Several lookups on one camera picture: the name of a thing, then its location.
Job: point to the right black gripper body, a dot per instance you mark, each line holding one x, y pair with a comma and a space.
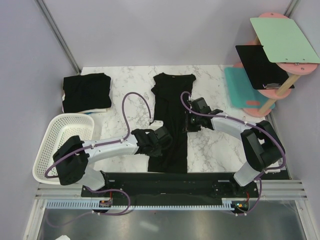
192, 123

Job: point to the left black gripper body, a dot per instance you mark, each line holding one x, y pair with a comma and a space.
156, 151

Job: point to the black printed t shirt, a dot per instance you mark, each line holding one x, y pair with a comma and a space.
169, 109

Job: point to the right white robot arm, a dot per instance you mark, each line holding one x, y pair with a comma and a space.
262, 147

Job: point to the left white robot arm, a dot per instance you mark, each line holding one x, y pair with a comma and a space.
73, 159

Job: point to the folded black t shirt stack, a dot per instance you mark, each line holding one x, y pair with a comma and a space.
86, 93

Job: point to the teal mat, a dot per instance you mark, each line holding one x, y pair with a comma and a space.
241, 93

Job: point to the black clipboard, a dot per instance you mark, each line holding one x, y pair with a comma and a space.
262, 73

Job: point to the white perforated laundry basket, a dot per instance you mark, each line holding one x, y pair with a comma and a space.
59, 130

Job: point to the pink wooden shelf stand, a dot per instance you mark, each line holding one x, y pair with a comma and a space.
294, 70

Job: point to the green clipboard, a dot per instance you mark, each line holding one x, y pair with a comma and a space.
283, 41

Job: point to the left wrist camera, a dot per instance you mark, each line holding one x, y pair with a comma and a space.
163, 136

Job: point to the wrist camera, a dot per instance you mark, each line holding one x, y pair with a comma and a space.
163, 136
200, 106

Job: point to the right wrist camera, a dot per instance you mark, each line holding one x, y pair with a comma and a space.
200, 106

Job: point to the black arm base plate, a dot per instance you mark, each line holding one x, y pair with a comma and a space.
220, 185

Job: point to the light blue cable duct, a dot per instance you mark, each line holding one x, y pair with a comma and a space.
100, 205

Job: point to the aluminium frame rail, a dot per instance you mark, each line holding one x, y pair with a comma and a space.
58, 35

